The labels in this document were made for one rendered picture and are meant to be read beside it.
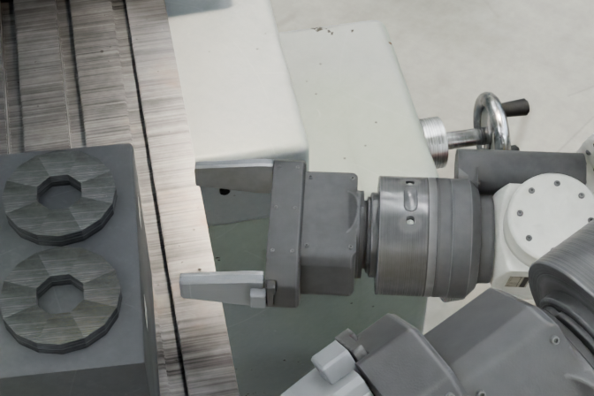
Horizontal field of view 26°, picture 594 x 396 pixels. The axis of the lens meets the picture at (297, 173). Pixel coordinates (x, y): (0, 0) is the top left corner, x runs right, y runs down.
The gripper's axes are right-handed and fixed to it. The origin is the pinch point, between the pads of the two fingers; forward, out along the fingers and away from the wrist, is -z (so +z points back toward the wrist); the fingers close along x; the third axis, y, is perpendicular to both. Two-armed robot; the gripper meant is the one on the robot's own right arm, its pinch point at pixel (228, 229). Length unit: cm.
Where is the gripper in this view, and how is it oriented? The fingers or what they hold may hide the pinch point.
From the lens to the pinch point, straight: 95.6
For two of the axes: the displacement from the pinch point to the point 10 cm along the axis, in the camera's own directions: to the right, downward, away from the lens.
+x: -0.5, 7.6, -6.5
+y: 0.0, 6.5, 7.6
